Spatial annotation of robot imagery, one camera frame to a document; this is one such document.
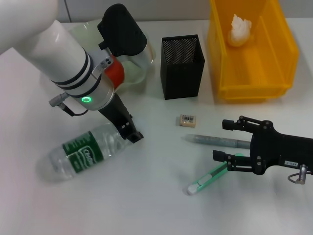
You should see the grey marker pen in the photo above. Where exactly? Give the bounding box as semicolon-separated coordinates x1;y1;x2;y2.
180;133;252;149

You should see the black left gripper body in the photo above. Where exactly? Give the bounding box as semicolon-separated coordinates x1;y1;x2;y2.
97;94;134;128

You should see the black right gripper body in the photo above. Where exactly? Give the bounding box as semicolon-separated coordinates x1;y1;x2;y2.
249;119;313;176

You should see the black mesh pen holder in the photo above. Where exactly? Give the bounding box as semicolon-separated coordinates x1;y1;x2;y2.
160;34;205;100

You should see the white paper ball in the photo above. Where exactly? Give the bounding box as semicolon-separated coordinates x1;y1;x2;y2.
227;14;253;47

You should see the clear water bottle green label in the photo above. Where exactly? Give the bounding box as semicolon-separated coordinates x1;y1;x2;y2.
36;121;134;183

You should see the right arm cable with plug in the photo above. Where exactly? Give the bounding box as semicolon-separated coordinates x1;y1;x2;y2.
288;164;313;185

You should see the wavy green glass fruit plate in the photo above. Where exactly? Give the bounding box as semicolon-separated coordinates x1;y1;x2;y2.
69;21;157;85

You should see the arm cable with plug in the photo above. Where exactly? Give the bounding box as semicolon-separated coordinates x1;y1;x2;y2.
48;92;89;117
288;164;313;185

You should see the red-orange fruit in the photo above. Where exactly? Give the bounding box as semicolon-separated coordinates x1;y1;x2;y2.
104;60;125;89

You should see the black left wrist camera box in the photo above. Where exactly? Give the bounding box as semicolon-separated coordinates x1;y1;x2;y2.
97;3;149;71

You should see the green utility knife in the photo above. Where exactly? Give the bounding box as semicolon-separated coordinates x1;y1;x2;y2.
187;153;244;196

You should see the left arm cable with plug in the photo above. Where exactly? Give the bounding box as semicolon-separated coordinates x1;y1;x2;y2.
48;92;89;117

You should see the yellow plastic bin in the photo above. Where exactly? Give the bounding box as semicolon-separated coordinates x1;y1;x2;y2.
207;0;300;103

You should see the beige eraser with barcode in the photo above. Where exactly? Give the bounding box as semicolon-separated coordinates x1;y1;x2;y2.
176;114;198;128

